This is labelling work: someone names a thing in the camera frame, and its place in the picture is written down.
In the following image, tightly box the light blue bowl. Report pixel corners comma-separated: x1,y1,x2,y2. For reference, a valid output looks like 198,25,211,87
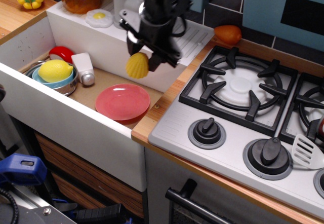
32,68,74,89

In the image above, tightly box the blue clamp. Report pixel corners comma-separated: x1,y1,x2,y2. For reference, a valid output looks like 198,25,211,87
1,153,48,185

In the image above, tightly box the red white toy mushroom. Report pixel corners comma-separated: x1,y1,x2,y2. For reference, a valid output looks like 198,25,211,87
49,46,74,64

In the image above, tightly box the black middle stove knob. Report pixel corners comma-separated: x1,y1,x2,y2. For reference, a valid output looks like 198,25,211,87
242,137,293,180

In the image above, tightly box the orange toy fruit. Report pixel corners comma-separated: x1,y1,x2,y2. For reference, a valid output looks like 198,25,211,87
214,25,242,45

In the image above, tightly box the yellow toy lemon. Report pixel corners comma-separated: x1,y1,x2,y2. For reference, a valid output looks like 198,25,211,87
38,59,73,82

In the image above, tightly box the white toy sink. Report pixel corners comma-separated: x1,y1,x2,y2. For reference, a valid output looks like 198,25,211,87
1,3,214,192

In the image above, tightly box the black oven door handle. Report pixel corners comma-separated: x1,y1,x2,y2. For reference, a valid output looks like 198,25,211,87
165,178,234,223

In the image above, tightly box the black stove knob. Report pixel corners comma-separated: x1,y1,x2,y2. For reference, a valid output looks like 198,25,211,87
242,137,293,180
313,169,324,198
188,118,226,150

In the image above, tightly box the grey stove top panel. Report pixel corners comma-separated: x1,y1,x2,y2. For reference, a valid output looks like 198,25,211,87
148,45,324,219

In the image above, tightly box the silver metal pot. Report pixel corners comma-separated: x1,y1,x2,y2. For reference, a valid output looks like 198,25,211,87
24,61,78,96

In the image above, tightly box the white plastic spatula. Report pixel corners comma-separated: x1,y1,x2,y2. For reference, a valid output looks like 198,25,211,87
292,134,323,170

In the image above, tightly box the white salt shaker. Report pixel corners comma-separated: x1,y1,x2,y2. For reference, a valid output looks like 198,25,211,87
71,52,95,86

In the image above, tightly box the black left stove knob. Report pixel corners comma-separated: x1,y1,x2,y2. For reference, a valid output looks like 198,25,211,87
188,118,226,150

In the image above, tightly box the black left burner grate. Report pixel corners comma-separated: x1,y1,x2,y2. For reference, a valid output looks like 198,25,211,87
179,46,298,136

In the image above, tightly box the black right stove knob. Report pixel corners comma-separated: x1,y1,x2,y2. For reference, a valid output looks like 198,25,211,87
313,169,324,198

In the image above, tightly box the wooden drawer front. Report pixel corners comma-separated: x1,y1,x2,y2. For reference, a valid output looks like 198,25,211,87
35,132,144,223

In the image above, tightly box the toy fried egg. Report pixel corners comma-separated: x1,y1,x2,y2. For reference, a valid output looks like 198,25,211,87
85,9,113,28

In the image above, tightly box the black burner grate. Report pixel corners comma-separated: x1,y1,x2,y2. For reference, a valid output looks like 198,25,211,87
279,73,323,149
179,46,298,136

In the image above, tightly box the yellow toy corn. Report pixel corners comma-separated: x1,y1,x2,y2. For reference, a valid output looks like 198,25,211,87
126,52,149,79

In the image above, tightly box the black right burner grate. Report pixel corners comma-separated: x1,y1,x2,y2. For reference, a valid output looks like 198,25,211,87
279,73,323,149

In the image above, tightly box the pink plastic plate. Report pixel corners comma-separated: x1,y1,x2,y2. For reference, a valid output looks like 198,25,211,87
95,84,150,121

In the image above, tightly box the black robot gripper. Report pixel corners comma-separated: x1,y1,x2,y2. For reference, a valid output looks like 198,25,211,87
119,9,182,72

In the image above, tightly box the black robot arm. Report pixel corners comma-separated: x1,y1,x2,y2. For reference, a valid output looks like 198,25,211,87
119,0,193,71

